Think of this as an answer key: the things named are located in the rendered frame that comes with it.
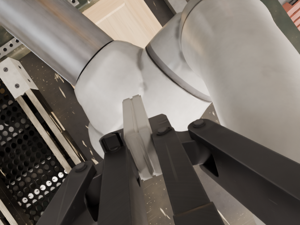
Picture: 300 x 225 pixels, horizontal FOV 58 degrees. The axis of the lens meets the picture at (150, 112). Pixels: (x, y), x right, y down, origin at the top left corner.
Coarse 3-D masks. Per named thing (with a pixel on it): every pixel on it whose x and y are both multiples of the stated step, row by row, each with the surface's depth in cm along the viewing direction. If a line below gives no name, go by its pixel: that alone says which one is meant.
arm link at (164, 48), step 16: (192, 0) 32; (176, 16) 35; (160, 32) 37; (176, 32) 34; (160, 48) 36; (176, 48) 34; (160, 64) 36; (176, 64) 34; (176, 80) 35; (192, 80) 35; (208, 96) 37
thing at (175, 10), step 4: (164, 0) 95; (168, 0) 91; (172, 0) 91; (176, 0) 91; (180, 0) 91; (184, 0) 91; (168, 4) 94; (172, 4) 91; (176, 4) 91; (180, 4) 91; (184, 4) 91; (172, 8) 92; (176, 8) 91; (180, 8) 91; (172, 12) 95; (176, 12) 91
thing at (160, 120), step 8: (152, 120) 17; (160, 120) 17; (168, 120) 16; (152, 128) 16; (184, 136) 14; (184, 144) 13; (192, 144) 13; (200, 144) 13; (192, 152) 13; (200, 152) 13; (208, 152) 13; (192, 160) 14; (200, 160) 13; (208, 160) 13
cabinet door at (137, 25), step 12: (108, 0) 94; (120, 0) 94; (132, 0) 94; (84, 12) 94; (96, 12) 94; (108, 12) 94; (120, 12) 94; (132, 12) 94; (144, 12) 94; (96, 24) 94; (108, 24) 94; (120, 24) 94; (132, 24) 94; (144, 24) 94; (156, 24) 94; (120, 36) 94; (132, 36) 94; (144, 36) 94
